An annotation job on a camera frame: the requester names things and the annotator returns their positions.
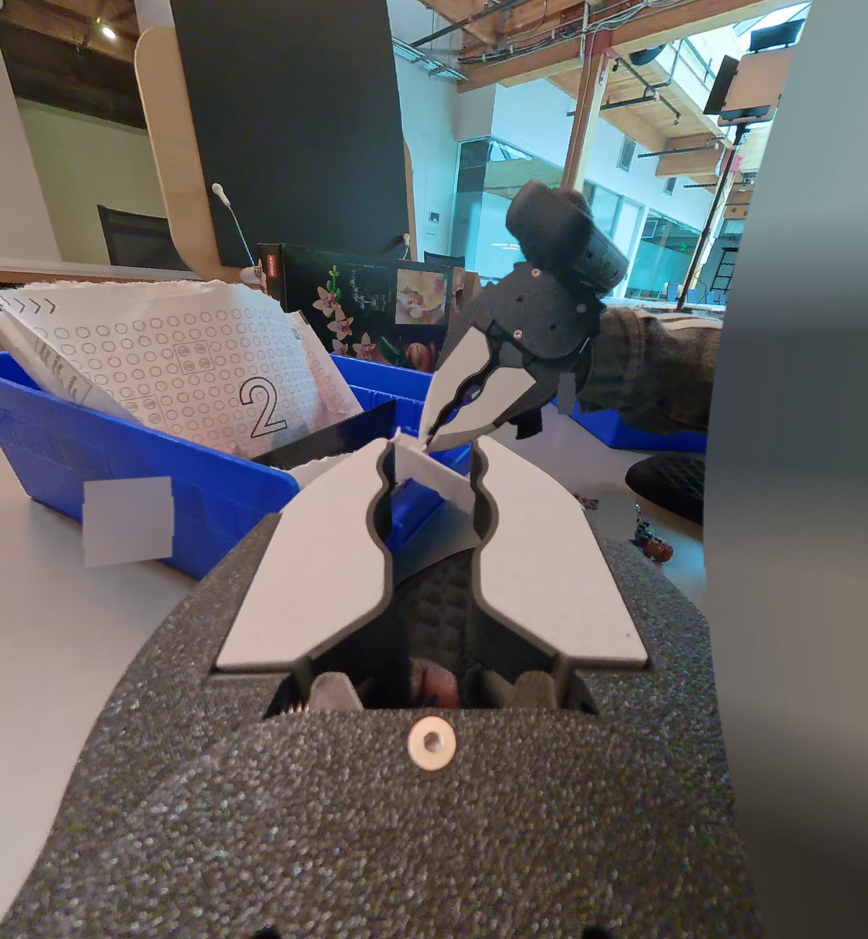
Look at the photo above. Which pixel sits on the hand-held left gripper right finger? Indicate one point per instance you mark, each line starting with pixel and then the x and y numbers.
pixel 551 572

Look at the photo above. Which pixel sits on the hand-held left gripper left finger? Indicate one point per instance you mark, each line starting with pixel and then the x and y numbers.
pixel 316 557

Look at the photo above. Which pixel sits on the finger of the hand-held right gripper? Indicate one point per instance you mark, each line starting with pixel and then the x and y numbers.
pixel 456 367
pixel 496 400

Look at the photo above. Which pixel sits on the round black lego assembly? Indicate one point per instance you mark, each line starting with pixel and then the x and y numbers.
pixel 654 546

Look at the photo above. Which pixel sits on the blue plastic bin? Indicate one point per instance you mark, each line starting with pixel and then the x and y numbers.
pixel 625 433
pixel 206 499

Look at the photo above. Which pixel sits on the black orchid lego box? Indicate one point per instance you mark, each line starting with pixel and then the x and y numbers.
pixel 353 286

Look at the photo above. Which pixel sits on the black mesh cushion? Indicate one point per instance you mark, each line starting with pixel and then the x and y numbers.
pixel 669 484

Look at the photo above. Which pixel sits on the large printed white paper bag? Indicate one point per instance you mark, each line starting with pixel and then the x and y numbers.
pixel 184 352

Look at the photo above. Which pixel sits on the light stand with panel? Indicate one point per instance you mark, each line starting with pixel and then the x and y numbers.
pixel 749 81

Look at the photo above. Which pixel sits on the black screen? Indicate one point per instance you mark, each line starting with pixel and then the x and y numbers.
pixel 140 238

